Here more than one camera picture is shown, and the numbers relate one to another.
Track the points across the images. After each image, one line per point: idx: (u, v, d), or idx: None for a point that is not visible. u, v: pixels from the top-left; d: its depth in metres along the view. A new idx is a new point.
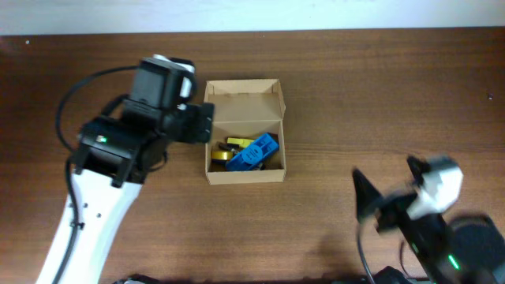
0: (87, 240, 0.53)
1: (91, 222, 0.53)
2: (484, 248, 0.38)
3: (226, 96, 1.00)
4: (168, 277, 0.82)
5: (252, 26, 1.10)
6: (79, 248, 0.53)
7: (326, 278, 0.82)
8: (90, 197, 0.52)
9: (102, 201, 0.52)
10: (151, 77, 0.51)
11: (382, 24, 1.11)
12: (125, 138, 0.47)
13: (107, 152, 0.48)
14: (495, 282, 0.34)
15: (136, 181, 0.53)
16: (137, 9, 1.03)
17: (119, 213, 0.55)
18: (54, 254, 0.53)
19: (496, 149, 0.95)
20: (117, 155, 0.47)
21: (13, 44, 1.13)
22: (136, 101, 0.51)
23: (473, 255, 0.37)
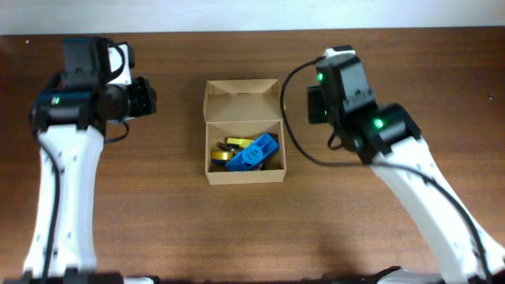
0: (70, 182, 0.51)
1: (70, 165, 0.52)
2: (338, 60, 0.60)
3: (226, 96, 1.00)
4: (168, 277, 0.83)
5: (252, 26, 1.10)
6: (66, 192, 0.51)
7: (326, 278, 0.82)
8: (62, 143, 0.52)
9: (74, 141, 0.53)
10: (76, 46, 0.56)
11: (383, 24, 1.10)
12: (75, 94, 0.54)
13: (64, 108, 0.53)
14: (337, 68, 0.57)
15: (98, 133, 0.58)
16: (136, 10, 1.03)
17: (92, 155, 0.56)
18: (43, 213, 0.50)
19: (495, 150, 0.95)
20: (74, 109, 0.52)
21: (12, 43, 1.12)
22: (71, 72, 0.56)
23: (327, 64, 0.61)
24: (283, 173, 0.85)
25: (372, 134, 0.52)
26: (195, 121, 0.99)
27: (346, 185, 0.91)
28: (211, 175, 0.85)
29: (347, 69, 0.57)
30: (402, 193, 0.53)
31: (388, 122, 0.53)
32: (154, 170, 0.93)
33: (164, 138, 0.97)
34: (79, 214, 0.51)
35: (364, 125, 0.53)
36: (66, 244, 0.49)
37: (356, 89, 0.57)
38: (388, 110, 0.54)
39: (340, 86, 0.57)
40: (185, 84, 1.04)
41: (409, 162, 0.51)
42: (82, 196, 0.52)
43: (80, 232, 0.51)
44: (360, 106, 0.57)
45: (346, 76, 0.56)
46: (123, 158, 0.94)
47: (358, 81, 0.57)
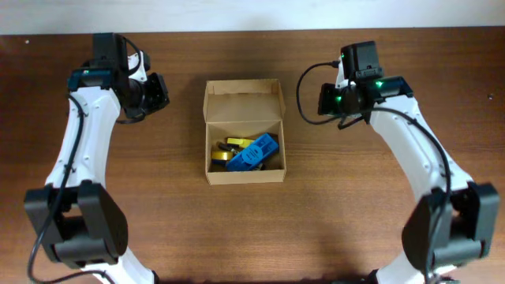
0: (93, 123, 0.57)
1: (94, 113, 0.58)
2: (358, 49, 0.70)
3: (226, 96, 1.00)
4: (167, 277, 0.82)
5: (252, 26, 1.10)
6: (88, 129, 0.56)
7: (327, 278, 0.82)
8: (89, 96, 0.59)
9: (98, 95, 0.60)
10: (103, 39, 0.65)
11: (382, 24, 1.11)
12: (99, 72, 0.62)
13: (92, 80, 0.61)
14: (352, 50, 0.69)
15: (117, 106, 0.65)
16: (138, 9, 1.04)
17: (110, 115, 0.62)
18: (66, 144, 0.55)
19: (495, 149, 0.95)
20: (101, 81, 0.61)
21: (13, 43, 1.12)
22: (97, 58, 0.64)
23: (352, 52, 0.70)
24: (283, 173, 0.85)
25: (375, 90, 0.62)
26: (195, 121, 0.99)
27: (346, 185, 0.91)
28: (211, 175, 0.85)
29: (363, 48, 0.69)
30: (389, 132, 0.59)
31: (391, 84, 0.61)
32: (154, 170, 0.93)
33: (165, 137, 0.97)
34: (96, 147, 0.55)
35: (371, 84, 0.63)
36: (84, 164, 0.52)
37: (368, 65, 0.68)
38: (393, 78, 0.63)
39: (354, 60, 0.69)
40: (185, 84, 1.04)
41: (400, 108, 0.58)
42: (100, 136, 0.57)
43: (96, 160, 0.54)
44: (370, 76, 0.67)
45: (360, 54, 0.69)
46: (123, 158, 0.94)
47: (372, 60, 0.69)
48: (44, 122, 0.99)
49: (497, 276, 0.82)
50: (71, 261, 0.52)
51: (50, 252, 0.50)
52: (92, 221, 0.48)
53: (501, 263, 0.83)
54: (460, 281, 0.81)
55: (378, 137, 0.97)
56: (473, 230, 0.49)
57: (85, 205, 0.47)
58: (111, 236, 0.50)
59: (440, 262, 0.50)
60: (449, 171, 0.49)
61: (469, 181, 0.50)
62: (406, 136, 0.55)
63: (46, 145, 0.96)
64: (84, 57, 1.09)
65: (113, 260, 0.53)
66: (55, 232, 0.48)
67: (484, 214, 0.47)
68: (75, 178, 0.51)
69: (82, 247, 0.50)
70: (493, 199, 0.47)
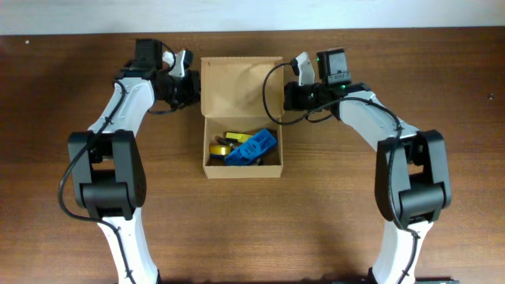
0: (135, 94, 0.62)
1: (134, 92, 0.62)
2: (329, 55, 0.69)
3: (222, 69, 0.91)
4: (168, 277, 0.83)
5: (252, 26, 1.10)
6: (130, 99, 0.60)
7: (326, 278, 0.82)
8: (129, 81, 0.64)
9: (136, 81, 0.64)
10: (145, 43, 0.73)
11: (382, 24, 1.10)
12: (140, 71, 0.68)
13: (135, 75, 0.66)
14: (328, 57, 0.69)
15: (150, 98, 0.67)
16: (138, 9, 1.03)
17: (144, 102, 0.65)
18: (108, 106, 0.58)
19: (495, 150, 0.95)
20: (140, 74, 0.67)
21: (13, 44, 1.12)
22: (139, 61, 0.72)
23: (327, 58, 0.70)
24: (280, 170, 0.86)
25: (340, 91, 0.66)
26: (194, 121, 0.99)
27: (346, 185, 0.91)
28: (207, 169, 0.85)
29: (333, 54, 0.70)
30: (349, 113, 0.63)
31: (352, 89, 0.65)
32: (154, 170, 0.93)
33: (164, 137, 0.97)
34: (133, 115, 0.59)
35: (339, 91, 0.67)
36: (121, 121, 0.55)
37: (338, 70, 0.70)
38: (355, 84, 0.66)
39: (326, 65, 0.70)
40: None
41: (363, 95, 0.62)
42: (138, 108, 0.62)
43: (132, 123, 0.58)
44: (338, 80, 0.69)
45: (331, 59, 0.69)
46: None
47: (341, 65, 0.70)
48: (45, 122, 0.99)
49: (495, 276, 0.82)
50: (91, 208, 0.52)
51: (76, 195, 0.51)
52: (119, 161, 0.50)
53: (500, 262, 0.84)
54: (460, 281, 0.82)
55: None
56: (430, 175, 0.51)
57: (118, 143, 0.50)
58: (133, 181, 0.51)
59: (409, 211, 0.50)
60: (398, 124, 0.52)
61: (417, 131, 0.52)
62: (362, 111, 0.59)
63: (46, 146, 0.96)
64: (84, 57, 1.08)
65: (130, 212, 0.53)
66: (86, 169, 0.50)
67: (434, 157, 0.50)
68: (113, 129, 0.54)
69: (106, 190, 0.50)
70: (437, 141, 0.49)
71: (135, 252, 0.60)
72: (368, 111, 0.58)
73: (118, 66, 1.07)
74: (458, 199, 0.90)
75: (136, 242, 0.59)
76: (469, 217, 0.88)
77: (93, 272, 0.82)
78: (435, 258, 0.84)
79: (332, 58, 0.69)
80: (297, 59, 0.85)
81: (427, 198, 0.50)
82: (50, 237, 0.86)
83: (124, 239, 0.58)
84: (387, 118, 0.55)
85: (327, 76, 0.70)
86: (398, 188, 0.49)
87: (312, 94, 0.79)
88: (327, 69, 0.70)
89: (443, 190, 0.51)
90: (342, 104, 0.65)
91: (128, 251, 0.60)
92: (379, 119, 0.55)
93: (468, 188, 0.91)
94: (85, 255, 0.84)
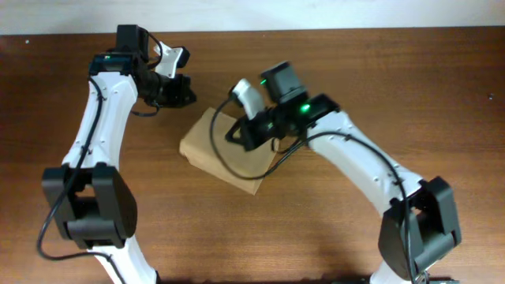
0: (110, 107, 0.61)
1: (111, 99, 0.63)
2: (274, 72, 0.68)
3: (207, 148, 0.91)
4: (167, 277, 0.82)
5: (252, 25, 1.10)
6: (107, 110, 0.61)
7: (326, 278, 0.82)
8: (106, 84, 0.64)
9: (114, 81, 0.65)
10: (126, 30, 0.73)
11: (381, 24, 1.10)
12: (119, 57, 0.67)
13: (113, 66, 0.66)
14: (272, 74, 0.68)
15: (132, 92, 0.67)
16: (139, 9, 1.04)
17: (125, 105, 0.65)
18: (85, 125, 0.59)
19: (495, 149, 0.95)
20: (121, 65, 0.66)
21: (13, 43, 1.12)
22: (120, 47, 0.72)
23: (272, 75, 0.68)
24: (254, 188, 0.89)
25: (304, 118, 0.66)
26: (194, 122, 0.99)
27: (346, 185, 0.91)
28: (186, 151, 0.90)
29: (279, 71, 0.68)
30: (332, 155, 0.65)
31: (317, 108, 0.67)
32: (153, 170, 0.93)
33: (164, 137, 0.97)
34: (113, 128, 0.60)
35: (300, 116, 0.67)
36: (100, 145, 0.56)
37: (291, 88, 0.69)
38: (319, 100, 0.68)
39: (275, 84, 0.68)
40: None
41: (333, 126, 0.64)
42: (117, 115, 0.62)
43: (113, 140, 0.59)
44: (293, 99, 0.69)
45: (278, 76, 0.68)
46: (122, 158, 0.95)
47: (290, 80, 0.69)
48: (44, 122, 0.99)
49: (496, 276, 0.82)
50: (79, 241, 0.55)
51: (63, 229, 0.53)
52: (103, 199, 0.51)
53: (500, 262, 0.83)
54: (460, 281, 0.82)
55: (379, 137, 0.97)
56: (441, 226, 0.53)
57: (100, 184, 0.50)
58: (121, 217, 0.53)
59: (424, 265, 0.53)
60: (398, 178, 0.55)
61: (420, 181, 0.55)
62: (349, 154, 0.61)
63: (46, 145, 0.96)
64: (84, 57, 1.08)
65: (120, 243, 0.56)
66: (69, 208, 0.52)
67: (445, 208, 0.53)
68: (89, 161, 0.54)
69: (94, 226, 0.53)
70: (447, 192, 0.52)
71: (130, 271, 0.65)
72: (357, 157, 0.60)
73: None
74: (458, 199, 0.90)
75: (132, 263, 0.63)
76: (468, 216, 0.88)
77: (92, 272, 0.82)
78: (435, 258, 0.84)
79: (280, 74, 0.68)
80: (238, 91, 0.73)
81: (435, 245, 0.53)
82: (50, 237, 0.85)
83: (117, 262, 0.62)
84: (379, 163, 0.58)
85: (282, 96, 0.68)
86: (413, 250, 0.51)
87: (270, 124, 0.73)
88: (278, 87, 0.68)
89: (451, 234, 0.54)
90: (318, 146, 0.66)
91: (122, 270, 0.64)
92: (370, 166, 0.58)
93: (469, 188, 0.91)
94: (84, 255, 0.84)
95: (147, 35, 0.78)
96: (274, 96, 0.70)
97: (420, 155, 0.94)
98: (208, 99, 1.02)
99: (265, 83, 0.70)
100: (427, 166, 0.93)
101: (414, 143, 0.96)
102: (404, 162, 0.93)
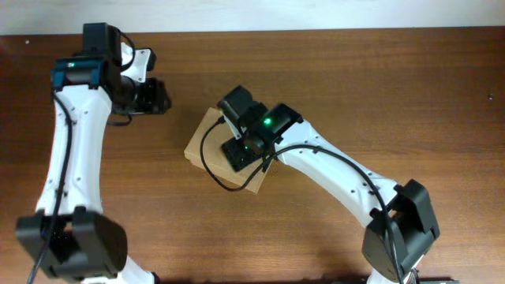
0: (81, 133, 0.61)
1: (82, 123, 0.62)
2: (227, 99, 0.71)
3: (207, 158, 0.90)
4: (167, 277, 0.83)
5: (252, 26, 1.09)
6: (79, 138, 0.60)
7: (326, 278, 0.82)
8: (76, 102, 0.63)
9: (83, 102, 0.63)
10: (94, 32, 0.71)
11: (382, 24, 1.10)
12: (87, 62, 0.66)
13: (80, 74, 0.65)
14: (226, 103, 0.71)
15: (106, 101, 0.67)
16: (137, 9, 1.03)
17: (99, 126, 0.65)
18: (57, 158, 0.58)
19: (495, 150, 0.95)
20: (88, 73, 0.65)
21: (13, 44, 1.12)
22: (87, 51, 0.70)
23: (229, 102, 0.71)
24: (258, 187, 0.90)
25: (268, 133, 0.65)
26: (194, 122, 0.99)
27: None
28: (189, 155, 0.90)
29: (233, 96, 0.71)
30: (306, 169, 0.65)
31: (280, 120, 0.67)
32: (154, 170, 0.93)
33: (164, 138, 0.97)
34: (87, 157, 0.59)
35: (261, 130, 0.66)
36: (75, 182, 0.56)
37: (247, 107, 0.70)
38: (283, 111, 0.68)
39: (233, 109, 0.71)
40: (185, 83, 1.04)
41: (300, 140, 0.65)
42: (91, 140, 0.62)
43: (90, 170, 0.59)
44: (251, 115, 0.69)
45: (231, 101, 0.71)
46: (122, 158, 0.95)
47: (245, 102, 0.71)
48: (45, 122, 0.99)
49: (495, 276, 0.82)
50: (69, 278, 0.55)
51: (50, 273, 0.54)
52: (86, 244, 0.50)
53: (500, 262, 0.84)
54: (460, 281, 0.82)
55: (378, 137, 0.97)
56: (420, 226, 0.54)
57: (79, 231, 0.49)
58: (109, 258, 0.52)
59: (410, 266, 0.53)
60: (374, 188, 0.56)
61: (395, 186, 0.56)
62: (323, 167, 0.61)
63: (46, 146, 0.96)
64: None
65: (111, 275, 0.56)
66: (51, 255, 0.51)
67: (423, 211, 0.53)
68: (65, 202, 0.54)
69: (82, 266, 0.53)
70: (423, 195, 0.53)
71: None
72: (330, 170, 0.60)
73: None
74: (458, 199, 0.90)
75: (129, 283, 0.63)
76: (468, 216, 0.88)
77: None
78: (435, 258, 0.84)
79: (233, 99, 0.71)
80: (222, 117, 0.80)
81: (418, 245, 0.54)
82: None
83: None
84: (352, 174, 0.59)
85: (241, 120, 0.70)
86: (401, 255, 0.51)
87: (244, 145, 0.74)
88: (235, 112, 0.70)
89: (432, 232, 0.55)
90: (290, 161, 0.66)
91: None
92: (343, 179, 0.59)
93: (469, 188, 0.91)
94: None
95: (119, 32, 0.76)
96: (235, 122, 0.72)
97: (420, 155, 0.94)
98: (208, 99, 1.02)
99: (225, 113, 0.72)
100: (427, 166, 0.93)
101: (414, 142, 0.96)
102: (403, 162, 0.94)
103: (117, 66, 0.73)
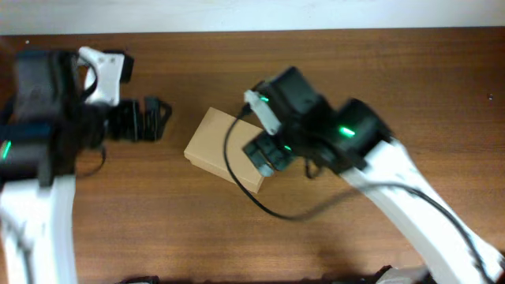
0: (38, 258, 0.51)
1: (38, 242, 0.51)
2: (277, 83, 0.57)
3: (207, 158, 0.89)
4: (168, 277, 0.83)
5: (252, 26, 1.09)
6: (38, 263, 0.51)
7: (326, 278, 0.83)
8: (24, 214, 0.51)
9: (34, 211, 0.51)
10: (32, 66, 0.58)
11: (382, 24, 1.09)
12: (30, 131, 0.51)
13: (22, 155, 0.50)
14: (276, 84, 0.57)
15: (65, 175, 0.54)
16: (138, 9, 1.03)
17: (62, 229, 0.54)
18: None
19: (495, 150, 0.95)
20: (32, 151, 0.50)
21: (13, 43, 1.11)
22: (30, 95, 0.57)
23: (279, 87, 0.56)
24: (258, 186, 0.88)
25: (345, 144, 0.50)
26: (194, 122, 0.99)
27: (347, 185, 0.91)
28: (189, 155, 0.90)
29: (286, 80, 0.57)
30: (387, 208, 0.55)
31: (362, 131, 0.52)
32: (154, 170, 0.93)
33: (164, 138, 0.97)
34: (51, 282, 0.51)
35: (334, 137, 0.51)
36: None
37: (306, 101, 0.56)
38: (357, 111, 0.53)
39: (286, 99, 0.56)
40: (185, 83, 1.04)
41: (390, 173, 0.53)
42: (54, 256, 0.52)
43: None
44: (311, 113, 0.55)
45: (285, 87, 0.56)
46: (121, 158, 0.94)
47: (305, 93, 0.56)
48: None
49: None
50: None
51: None
52: None
53: None
54: None
55: None
56: None
57: None
58: None
59: None
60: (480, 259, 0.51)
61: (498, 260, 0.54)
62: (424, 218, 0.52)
63: None
64: None
65: None
66: None
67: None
68: None
69: None
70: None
71: None
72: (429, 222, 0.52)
73: None
74: (458, 199, 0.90)
75: None
76: (468, 216, 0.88)
77: (95, 271, 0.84)
78: None
79: (291, 84, 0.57)
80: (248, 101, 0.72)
81: None
82: None
83: None
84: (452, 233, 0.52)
85: (297, 114, 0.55)
86: None
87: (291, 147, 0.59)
88: (288, 102, 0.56)
89: None
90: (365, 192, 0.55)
91: None
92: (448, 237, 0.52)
93: (469, 188, 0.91)
94: (84, 255, 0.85)
95: (68, 54, 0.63)
96: (287, 116, 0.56)
97: (420, 155, 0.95)
98: (209, 99, 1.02)
99: (275, 99, 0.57)
100: (426, 166, 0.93)
101: (414, 143, 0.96)
102: None
103: (69, 110, 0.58)
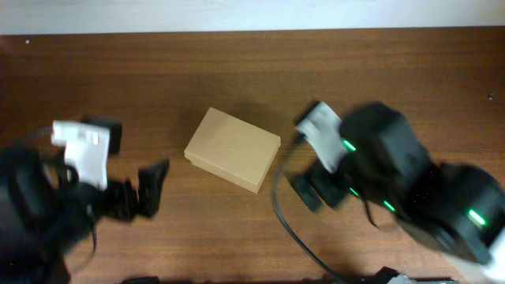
0: None
1: None
2: (382, 132, 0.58)
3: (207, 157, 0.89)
4: (168, 277, 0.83)
5: (252, 25, 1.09)
6: None
7: (326, 279, 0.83)
8: None
9: None
10: None
11: (383, 24, 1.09)
12: None
13: None
14: (383, 140, 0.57)
15: None
16: (139, 9, 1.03)
17: None
18: None
19: (495, 150, 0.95)
20: None
21: (13, 43, 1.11)
22: None
23: (391, 141, 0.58)
24: (258, 186, 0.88)
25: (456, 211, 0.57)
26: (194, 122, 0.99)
27: None
28: (189, 155, 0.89)
29: (389, 130, 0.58)
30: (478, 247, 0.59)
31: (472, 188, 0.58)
32: None
33: (164, 138, 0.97)
34: None
35: (446, 207, 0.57)
36: None
37: (409, 158, 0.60)
38: (471, 179, 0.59)
39: (393, 157, 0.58)
40: (185, 83, 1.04)
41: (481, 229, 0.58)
42: None
43: None
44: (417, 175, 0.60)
45: (396, 142, 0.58)
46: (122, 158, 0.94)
47: (409, 148, 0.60)
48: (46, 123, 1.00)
49: None
50: None
51: None
52: None
53: None
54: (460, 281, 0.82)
55: None
56: None
57: None
58: None
59: None
60: None
61: None
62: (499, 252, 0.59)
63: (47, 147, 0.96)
64: (84, 57, 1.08)
65: None
66: None
67: None
68: None
69: None
70: None
71: None
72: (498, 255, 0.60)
73: (119, 65, 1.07)
74: None
75: None
76: None
77: (95, 272, 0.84)
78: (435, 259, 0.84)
79: (396, 137, 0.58)
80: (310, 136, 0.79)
81: None
82: None
83: None
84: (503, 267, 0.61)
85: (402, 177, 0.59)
86: None
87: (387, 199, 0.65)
88: (394, 159, 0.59)
89: None
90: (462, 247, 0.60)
91: None
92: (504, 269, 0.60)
93: None
94: (84, 255, 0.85)
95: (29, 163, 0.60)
96: (393, 174, 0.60)
97: None
98: (209, 99, 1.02)
99: (377, 151, 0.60)
100: None
101: None
102: None
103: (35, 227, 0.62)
